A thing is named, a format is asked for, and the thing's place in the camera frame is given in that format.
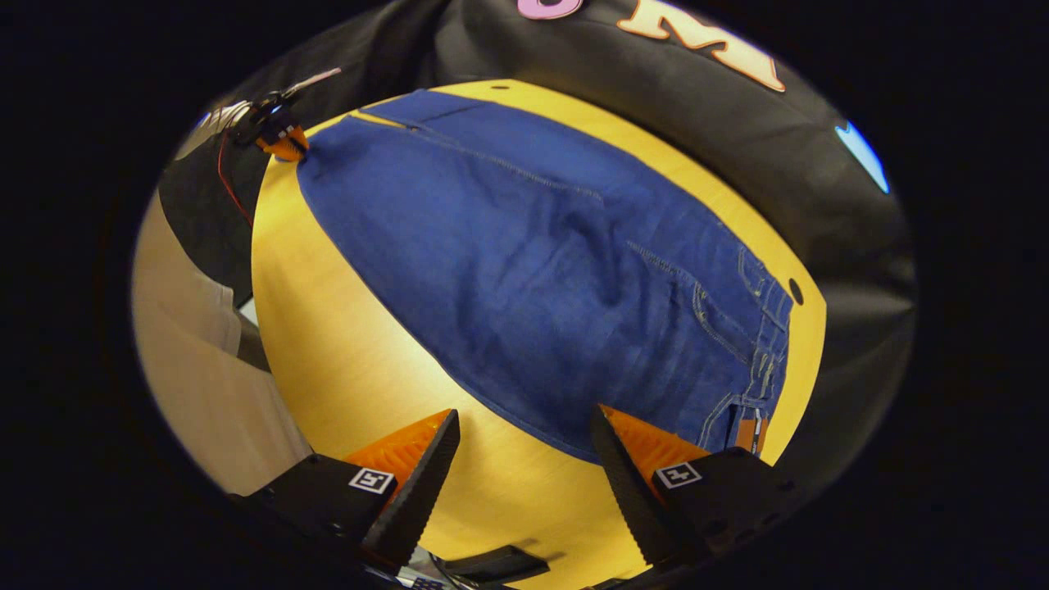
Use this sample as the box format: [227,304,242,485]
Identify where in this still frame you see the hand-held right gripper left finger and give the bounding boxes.
[246,408,461,574]

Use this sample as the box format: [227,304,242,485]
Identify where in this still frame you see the blue denim jeans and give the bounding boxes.
[295,88,796,466]

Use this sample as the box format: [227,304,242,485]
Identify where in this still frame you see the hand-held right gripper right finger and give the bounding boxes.
[590,403,808,570]

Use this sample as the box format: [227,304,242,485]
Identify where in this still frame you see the black backdrop cloth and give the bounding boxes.
[158,0,919,509]

